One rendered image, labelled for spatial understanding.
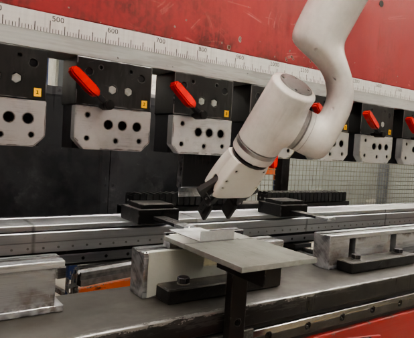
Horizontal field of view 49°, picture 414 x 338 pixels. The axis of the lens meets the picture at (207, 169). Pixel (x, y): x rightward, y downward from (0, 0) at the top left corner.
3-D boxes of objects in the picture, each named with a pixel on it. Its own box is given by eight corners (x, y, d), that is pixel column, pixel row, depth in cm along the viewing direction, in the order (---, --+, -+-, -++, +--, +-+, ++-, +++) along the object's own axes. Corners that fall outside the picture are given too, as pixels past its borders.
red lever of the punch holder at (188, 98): (179, 78, 87) (209, 115, 92) (169, 80, 91) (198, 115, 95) (173, 85, 87) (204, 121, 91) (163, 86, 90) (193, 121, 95)
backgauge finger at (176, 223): (167, 237, 102) (168, 214, 102) (120, 217, 124) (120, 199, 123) (211, 233, 109) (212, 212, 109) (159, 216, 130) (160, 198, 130)
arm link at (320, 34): (400, 7, 80) (315, 157, 87) (321, -36, 79) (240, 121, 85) (423, 2, 72) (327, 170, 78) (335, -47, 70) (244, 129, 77)
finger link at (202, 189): (234, 167, 88) (230, 186, 92) (197, 178, 85) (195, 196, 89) (236, 172, 87) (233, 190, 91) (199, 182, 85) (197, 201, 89)
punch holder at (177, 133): (171, 153, 92) (175, 71, 91) (151, 151, 99) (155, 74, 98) (230, 155, 101) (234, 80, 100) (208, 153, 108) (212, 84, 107)
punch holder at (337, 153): (308, 159, 115) (313, 94, 114) (285, 157, 122) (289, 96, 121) (347, 161, 123) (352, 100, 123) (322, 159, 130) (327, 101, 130)
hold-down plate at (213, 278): (167, 305, 90) (169, 290, 90) (155, 297, 94) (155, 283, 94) (279, 286, 107) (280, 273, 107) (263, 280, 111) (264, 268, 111)
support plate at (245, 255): (241, 273, 74) (242, 267, 74) (163, 240, 96) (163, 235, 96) (317, 263, 85) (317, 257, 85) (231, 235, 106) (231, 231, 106)
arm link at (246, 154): (266, 129, 89) (259, 141, 91) (231, 126, 84) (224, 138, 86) (288, 159, 84) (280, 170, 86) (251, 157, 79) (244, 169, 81)
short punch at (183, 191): (180, 197, 98) (183, 153, 98) (175, 196, 100) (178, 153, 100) (218, 196, 104) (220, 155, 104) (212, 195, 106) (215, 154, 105)
